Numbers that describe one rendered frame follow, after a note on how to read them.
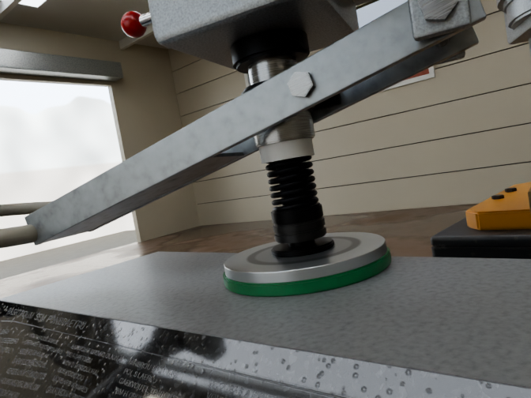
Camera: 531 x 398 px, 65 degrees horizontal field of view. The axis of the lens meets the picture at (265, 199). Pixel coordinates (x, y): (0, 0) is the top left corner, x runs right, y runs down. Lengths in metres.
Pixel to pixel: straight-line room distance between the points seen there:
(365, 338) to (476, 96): 6.30
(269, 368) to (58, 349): 0.32
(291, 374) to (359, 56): 0.32
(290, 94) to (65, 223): 0.41
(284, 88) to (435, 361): 0.32
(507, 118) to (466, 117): 0.51
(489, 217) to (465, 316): 0.64
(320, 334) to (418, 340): 0.08
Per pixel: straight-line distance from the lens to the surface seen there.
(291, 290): 0.46
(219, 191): 9.05
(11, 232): 0.75
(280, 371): 0.34
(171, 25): 0.52
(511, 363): 0.30
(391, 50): 0.47
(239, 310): 0.45
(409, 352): 0.32
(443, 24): 0.44
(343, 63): 0.47
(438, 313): 0.38
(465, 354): 0.31
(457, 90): 6.64
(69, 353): 0.57
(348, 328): 0.36
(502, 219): 0.99
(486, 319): 0.36
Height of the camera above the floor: 0.94
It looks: 4 degrees down
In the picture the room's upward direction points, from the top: 10 degrees counter-clockwise
